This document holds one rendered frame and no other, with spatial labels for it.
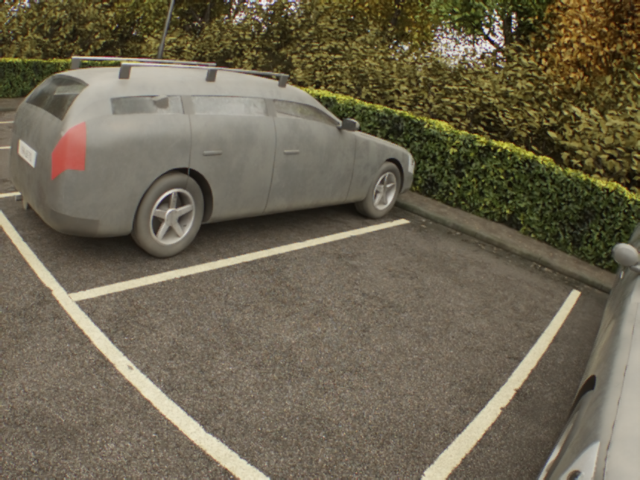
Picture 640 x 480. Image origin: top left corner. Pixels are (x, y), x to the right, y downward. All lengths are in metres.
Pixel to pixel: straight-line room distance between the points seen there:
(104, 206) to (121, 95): 0.79
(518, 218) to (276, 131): 3.60
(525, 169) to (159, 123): 4.70
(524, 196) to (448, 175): 1.15
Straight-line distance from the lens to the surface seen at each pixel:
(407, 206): 6.79
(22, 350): 2.84
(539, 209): 6.80
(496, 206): 6.98
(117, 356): 2.80
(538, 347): 4.00
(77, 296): 3.37
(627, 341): 2.18
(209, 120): 3.98
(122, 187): 3.57
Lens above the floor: 1.59
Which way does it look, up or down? 17 degrees down
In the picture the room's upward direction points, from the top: 12 degrees clockwise
